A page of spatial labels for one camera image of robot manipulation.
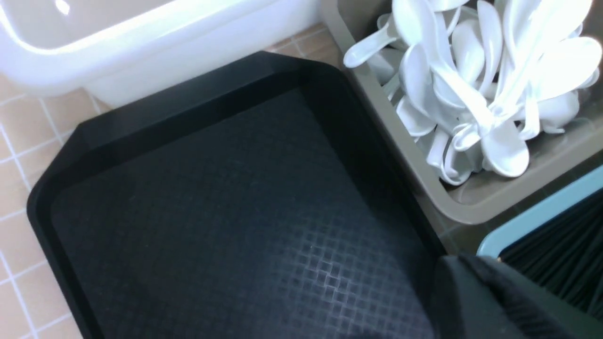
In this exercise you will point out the olive green spoon bin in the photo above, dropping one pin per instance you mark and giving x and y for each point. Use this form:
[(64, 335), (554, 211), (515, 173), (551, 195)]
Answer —
[(485, 194)]

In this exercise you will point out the bundle of black chopsticks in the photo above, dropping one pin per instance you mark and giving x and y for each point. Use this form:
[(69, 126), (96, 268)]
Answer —
[(565, 255)]

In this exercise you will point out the blue chopstick bin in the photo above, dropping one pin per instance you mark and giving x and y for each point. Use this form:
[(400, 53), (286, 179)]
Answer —
[(518, 227)]

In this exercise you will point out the pile of white spoons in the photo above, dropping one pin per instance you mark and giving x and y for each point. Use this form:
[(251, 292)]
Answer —
[(477, 83)]

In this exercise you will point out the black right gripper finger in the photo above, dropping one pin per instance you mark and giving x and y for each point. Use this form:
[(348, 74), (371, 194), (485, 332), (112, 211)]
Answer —
[(478, 297)]

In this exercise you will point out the black plastic serving tray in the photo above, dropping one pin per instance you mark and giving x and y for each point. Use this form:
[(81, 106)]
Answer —
[(258, 201)]

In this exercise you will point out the large white plastic tub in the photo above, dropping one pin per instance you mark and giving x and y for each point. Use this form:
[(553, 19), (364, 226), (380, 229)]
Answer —
[(124, 50)]

